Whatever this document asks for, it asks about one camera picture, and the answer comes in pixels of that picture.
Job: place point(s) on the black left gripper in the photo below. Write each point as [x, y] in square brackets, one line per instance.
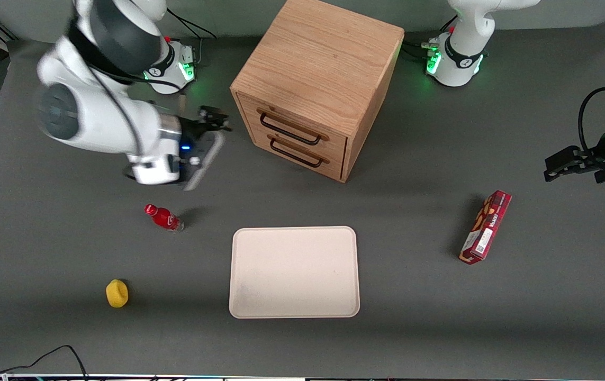
[597, 158]

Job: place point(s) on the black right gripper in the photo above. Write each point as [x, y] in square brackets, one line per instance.
[193, 130]

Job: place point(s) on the wooden drawer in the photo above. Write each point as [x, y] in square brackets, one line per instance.
[334, 143]
[287, 162]

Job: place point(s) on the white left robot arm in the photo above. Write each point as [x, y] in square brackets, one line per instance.
[461, 58]

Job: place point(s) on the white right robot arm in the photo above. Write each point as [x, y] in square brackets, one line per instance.
[96, 111]

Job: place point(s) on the wooden drawer cabinet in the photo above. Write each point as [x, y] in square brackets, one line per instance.
[323, 58]

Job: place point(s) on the red snack box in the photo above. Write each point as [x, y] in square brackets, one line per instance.
[485, 230]

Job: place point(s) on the red plastic bottle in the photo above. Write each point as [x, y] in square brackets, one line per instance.
[164, 218]

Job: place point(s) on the beige rectangular tray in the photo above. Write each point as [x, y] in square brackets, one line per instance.
[294, 272]

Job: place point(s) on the yellow round toy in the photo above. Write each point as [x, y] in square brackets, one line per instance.
[117, 294]

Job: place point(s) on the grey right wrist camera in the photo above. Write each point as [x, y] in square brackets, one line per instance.
[206, 161]

